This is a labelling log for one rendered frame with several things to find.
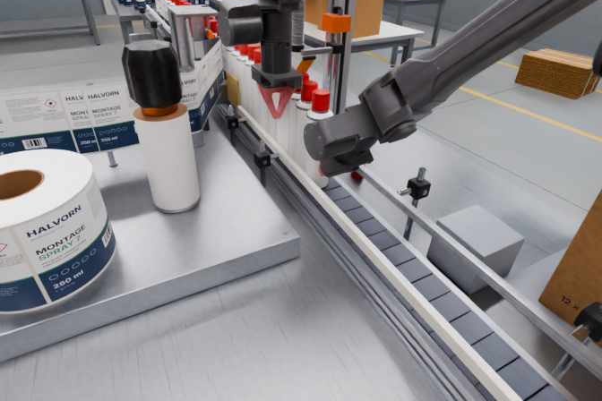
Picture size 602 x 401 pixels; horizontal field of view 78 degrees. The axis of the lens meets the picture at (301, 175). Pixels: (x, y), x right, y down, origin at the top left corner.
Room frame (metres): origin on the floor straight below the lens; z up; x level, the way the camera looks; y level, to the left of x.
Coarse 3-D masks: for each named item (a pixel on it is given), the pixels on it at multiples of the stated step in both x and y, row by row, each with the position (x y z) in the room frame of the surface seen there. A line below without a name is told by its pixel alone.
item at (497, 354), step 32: (416, 256) 0.45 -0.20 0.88; (416, 288) 0.38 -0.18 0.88; (448, 288) 0.38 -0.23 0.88; (448, 320) 0.32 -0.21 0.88; (480, 320) 0.33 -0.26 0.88; (448, 352) 0.28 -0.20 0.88; (480, 352) 0.28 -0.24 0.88; (512, 352) 0.28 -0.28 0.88; (480, 384) 0.24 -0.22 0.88; (512, 384) 0.24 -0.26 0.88; (544, 384) 0.24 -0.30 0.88
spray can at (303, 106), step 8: (304, 88) 0.69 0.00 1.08; (312, 88) 0.68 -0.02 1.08; (304, 96) 0.69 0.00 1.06; (296, 104) 0.70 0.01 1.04; (304, 104) 0.68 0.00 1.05; (296, 112) 0.69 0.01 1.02; (304, 112) 0.68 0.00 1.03; (296, 120) 0.69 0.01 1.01; (304, 120) 0.67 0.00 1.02; (296, 128) 0.69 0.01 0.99; (304, 128) 0.67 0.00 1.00; (296, 136) 0.69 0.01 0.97; (296, 144) 0.69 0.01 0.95; (304, 144) 0.67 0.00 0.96; (296, 152) 0.69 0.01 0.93; (304, 152) 0.67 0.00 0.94; (296, 160) 0.69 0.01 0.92; (304, 160) 0.67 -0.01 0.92; (304, 168) 0.67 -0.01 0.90
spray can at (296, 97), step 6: (306, 78) 0.74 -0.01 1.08; (300, 90) 0.73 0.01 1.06; (294, 96) 0.73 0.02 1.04; (300, 96) 0.73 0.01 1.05; (288, 102) 0.74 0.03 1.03; (294, 102) 0.73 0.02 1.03; (288, 108) 0.74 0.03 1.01; (294, 108) 0.73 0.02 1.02; (288, 114) 0.74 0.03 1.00; (294, 114) 0.73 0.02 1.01; (288, 120) 0.74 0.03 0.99; (294, 120) 0.73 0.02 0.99; (288, 126) 0.74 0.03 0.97; (294, 126) 0.73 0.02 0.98; (288, 132) 0.74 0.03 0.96; (294, 132) 0.73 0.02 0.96; (288, 138) 0.74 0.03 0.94; (294, 138) 0.73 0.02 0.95; (288, 144) 0.74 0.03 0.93; (294, 144) 0.73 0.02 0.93; (288, 150) 0.74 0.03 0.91; (294, 150) 0.73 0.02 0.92; (294, 156) 0.73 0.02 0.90
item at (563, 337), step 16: (368, 176) 0.56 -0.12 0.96; (384, 192) 0.52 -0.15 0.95; (400, 208) 0.48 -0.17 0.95; (432, 224) 0.43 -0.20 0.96; (448, 240) 0.40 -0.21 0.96; (464, 256) 0.37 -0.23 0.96; (480, 272) 0.34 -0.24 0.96; (496, 288) 0.32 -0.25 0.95; (512, 288) 0.31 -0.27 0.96; (512, 304) 0.30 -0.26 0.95; (528, 304) 0.29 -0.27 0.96; (544, 320) 0.27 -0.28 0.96; (560, 336) 0.25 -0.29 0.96; (576, 352) 0.23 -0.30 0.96; (592, 352) 0.23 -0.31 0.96; (592, 368) 0.22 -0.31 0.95
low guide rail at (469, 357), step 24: (288, 168) 0.68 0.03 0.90; (312, 192) 0.59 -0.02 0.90; (336, 216) 0.51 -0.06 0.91; (360, 240) 0.45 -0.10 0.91; (384, 264) 0.39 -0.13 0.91; (408, 288) 0.35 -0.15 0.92; (432, 312) 0.31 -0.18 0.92; (456, 336) 0.28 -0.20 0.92; (480, 360) 0.25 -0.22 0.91; (504, 384) 0.22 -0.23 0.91
